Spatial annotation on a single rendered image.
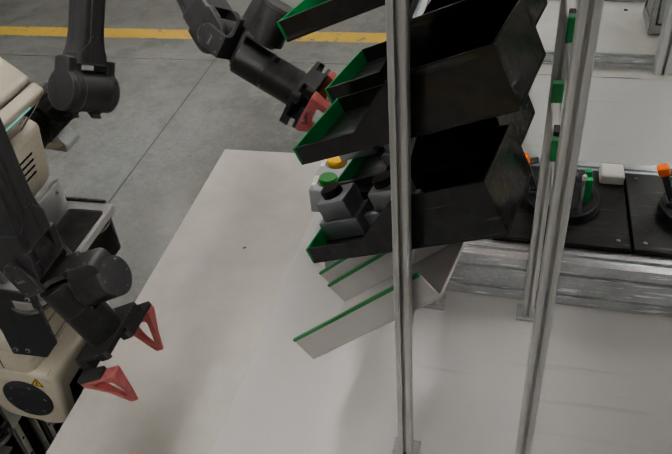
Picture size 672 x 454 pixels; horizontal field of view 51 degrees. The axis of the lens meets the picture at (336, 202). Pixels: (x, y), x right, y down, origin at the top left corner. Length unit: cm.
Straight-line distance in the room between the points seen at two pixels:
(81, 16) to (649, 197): 111
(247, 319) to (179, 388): 18
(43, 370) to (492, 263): 87
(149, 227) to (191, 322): 173
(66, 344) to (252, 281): 38
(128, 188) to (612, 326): 246
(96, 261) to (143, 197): 230
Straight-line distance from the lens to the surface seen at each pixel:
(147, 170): 346
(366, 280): 112
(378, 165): 110
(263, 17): 106
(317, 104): 104
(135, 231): 309
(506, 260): 132
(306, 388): 124
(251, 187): 169
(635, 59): 220
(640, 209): 146
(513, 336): 131
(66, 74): 135
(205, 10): 113
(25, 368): 149
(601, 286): 135
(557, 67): 105
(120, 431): 126
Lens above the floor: 182
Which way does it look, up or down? 37 degrees down
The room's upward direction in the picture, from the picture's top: 5 degrees counter-clockwise
